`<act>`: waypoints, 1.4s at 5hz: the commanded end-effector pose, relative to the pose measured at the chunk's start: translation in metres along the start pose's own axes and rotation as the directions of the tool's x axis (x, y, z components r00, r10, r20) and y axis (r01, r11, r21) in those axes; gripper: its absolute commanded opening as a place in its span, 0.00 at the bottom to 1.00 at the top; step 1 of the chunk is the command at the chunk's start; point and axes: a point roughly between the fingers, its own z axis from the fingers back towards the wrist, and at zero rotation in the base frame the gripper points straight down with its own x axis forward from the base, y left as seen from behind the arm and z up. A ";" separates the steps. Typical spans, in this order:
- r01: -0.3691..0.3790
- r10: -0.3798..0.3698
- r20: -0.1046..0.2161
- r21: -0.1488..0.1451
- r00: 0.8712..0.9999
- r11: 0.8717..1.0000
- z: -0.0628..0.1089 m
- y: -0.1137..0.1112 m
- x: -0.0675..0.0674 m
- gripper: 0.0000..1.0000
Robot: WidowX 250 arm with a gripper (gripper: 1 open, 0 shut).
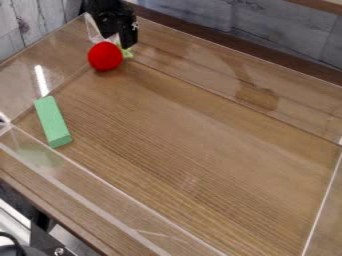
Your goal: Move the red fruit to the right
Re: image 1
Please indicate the clear acrylic tray wall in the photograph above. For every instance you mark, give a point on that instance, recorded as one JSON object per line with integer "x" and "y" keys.
{"x": 206, "y": 152}

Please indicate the red strawberry toy fruit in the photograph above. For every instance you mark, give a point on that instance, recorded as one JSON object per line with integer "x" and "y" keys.
{"x": 106, "y": 56}

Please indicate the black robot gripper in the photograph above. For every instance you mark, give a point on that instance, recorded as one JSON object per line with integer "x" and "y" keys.
{"x": 108, "y": 10}

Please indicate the green rectangular block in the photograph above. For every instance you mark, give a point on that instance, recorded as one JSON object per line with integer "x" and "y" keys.
{"x": 52, "y": 122}

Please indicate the black metal bracket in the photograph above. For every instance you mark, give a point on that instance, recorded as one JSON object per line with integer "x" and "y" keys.
{"x": 54, "y": 240}

